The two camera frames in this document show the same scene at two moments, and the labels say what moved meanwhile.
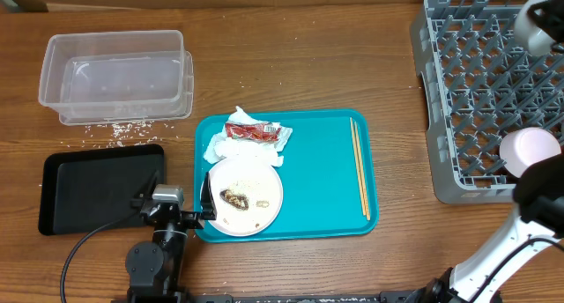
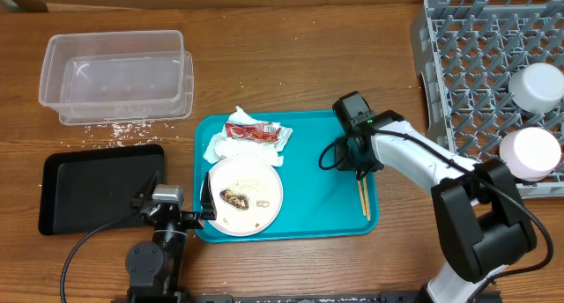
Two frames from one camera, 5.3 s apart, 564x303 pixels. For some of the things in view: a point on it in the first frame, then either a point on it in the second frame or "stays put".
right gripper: x=551 y=23 -> x=343 y=163
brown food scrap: x=238 y=201 stays put
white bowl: x=523 y=146 stays put
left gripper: x=208 y=204 stays put
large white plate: x=248 y=195 stays put
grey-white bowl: x=530 y=33 -> x=537 y=87
